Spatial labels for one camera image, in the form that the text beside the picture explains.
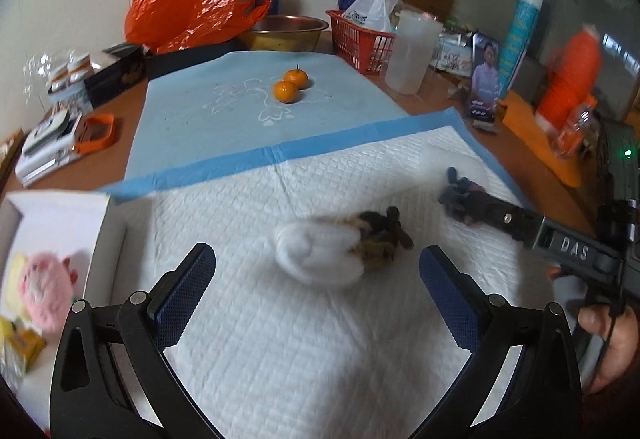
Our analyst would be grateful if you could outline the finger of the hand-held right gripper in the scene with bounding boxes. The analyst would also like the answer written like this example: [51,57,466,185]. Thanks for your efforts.
[462,190,545,246]

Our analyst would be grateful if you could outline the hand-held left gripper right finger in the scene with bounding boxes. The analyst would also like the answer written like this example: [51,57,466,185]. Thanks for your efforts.
[419,245,583,439]

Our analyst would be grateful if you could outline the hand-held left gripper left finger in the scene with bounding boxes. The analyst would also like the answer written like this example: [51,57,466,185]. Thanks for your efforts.
[49,242,217,439]

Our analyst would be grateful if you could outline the brown black fuzzy toy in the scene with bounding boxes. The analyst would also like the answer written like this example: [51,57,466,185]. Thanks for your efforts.
[350,205,415,265]

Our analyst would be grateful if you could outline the pink plush toy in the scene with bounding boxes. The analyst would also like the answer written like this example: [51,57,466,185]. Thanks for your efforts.
[17,251,78,332]

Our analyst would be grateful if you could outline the white cardboard box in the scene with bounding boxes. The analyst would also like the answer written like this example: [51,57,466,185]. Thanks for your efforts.
[0,189,126,395]

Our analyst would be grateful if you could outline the yellow printed soft packet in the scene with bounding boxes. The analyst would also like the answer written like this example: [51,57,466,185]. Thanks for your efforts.
[10,326,47,366]

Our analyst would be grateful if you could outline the pale yellow round sponge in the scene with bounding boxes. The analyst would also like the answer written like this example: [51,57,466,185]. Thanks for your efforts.
[5,253,31,305]

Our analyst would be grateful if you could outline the person's right hand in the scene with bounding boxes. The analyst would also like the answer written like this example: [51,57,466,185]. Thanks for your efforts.
[577,303,640,395]

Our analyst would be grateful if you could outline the orange cloth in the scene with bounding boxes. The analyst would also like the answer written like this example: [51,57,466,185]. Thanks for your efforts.
[501,91,601,187]

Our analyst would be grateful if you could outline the small clear bottle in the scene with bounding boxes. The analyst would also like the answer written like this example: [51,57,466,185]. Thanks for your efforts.
[560,94,598,157]

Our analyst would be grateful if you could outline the white quilted pad blue border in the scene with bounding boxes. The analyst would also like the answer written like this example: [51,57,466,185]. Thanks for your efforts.
[82,111,601,439]

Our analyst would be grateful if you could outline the printed portrait box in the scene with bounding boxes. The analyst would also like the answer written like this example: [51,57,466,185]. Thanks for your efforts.
[467,33,502,124]

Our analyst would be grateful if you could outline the large orange bottle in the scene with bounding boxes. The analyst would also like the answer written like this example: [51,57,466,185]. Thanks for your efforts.
[535,24,603,140]

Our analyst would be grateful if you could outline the patterned white tin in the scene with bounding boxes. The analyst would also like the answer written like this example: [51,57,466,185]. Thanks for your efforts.
[435,31,476,72]

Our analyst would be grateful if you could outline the light blue pad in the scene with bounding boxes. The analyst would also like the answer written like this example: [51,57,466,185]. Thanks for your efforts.
[122,50,416,182]

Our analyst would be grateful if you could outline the orange plastic tool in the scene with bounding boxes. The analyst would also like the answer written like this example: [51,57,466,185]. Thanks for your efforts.
[75,115,118,154]

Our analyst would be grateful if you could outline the teal spray can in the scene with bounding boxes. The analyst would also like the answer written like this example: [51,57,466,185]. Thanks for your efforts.
[500,0,544,92]

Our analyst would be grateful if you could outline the translucent plastic cup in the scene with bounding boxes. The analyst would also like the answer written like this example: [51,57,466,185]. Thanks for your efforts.
[384,10,443,96]

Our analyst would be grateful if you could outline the small orange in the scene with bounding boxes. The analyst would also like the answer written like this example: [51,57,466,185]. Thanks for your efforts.
[273,81,299,104]
[283,65,309,90]

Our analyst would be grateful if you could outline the red plastic basket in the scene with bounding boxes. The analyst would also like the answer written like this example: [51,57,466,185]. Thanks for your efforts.
[325,9,398,76]

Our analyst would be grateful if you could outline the black gift box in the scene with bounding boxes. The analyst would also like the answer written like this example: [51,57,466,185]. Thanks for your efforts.
[84,44,147,108]

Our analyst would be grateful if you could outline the clear plastic wrap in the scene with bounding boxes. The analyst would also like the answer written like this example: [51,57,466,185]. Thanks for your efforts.
[25,49,91,87]

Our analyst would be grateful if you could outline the metal bowl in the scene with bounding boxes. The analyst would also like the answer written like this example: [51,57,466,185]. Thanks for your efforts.
[239,15,330,54]

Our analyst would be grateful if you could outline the white device orange handle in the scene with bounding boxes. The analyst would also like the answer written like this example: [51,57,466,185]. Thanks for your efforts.
[15,111,83,184]

